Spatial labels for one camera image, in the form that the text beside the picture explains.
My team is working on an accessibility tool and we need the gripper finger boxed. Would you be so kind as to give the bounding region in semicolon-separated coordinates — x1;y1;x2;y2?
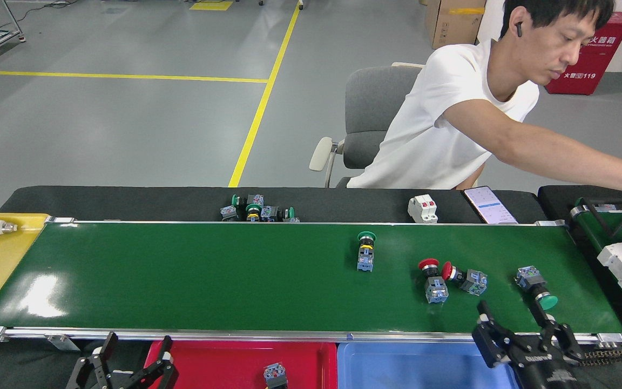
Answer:
119;335;178;389
472;300;528;368
65;331;120;389
528;296;587;361

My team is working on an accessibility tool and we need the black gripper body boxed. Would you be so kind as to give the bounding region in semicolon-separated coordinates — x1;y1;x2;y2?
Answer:
511;346;592;389

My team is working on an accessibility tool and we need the green yellow-ringed push button switch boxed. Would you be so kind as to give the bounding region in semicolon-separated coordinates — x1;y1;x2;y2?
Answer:
356;231;377;273
245;194;263;223

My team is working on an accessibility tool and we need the red plastic tray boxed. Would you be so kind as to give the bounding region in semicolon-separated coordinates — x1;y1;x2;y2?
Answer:
145;340;339;389

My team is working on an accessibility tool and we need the blue plastic tray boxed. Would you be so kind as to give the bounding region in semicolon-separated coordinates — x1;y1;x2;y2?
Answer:
337;341;522;389

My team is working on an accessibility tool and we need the long green conveyor belt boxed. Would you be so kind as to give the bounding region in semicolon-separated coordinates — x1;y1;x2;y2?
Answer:
0;216;622;352

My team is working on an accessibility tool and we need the smartphone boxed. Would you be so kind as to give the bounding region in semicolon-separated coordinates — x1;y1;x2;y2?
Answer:
463;186;519;224

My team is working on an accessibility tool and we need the person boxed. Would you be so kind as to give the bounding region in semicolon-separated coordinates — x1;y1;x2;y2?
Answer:
346;0;622;209

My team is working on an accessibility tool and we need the grey office chair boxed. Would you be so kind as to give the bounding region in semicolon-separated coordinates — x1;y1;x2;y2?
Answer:
309;62;425;189

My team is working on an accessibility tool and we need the red fire extinguisher cabinet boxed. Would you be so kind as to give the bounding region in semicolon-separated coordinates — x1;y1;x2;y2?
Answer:
546;12;622;96

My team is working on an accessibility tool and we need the cardboard box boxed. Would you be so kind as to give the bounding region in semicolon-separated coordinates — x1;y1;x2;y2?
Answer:
424;0;487;50

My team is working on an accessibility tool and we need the black drive chain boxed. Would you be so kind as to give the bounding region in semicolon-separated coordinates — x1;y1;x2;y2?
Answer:
576;346;622;368

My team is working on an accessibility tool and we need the black cable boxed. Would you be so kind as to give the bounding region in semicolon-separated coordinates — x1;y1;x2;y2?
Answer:
578;196;622;241

